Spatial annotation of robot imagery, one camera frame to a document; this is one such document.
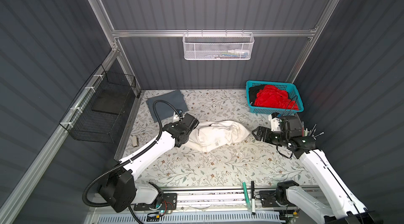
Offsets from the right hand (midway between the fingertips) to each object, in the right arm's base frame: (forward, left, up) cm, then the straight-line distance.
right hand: (261, 134), depth 78 cm
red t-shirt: (+36, -16, -10) cm, 40 cm away
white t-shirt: (+6, +25, -12) cm, 28 cm away
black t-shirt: (+40, -5, -12) cm, 42 cm away
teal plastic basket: (+40, -32, -9) cm, 52 cm away
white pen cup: (+4, -26, -6) cm, 27 cm away
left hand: (+3, +46, 0) cm, 46 cm away
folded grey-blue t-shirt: (+4, +47, +15) cm, 50 cm away
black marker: (-26, +6, -16) cm, 31 cm away
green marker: (-25, +9, -16) cm, 31 cm away
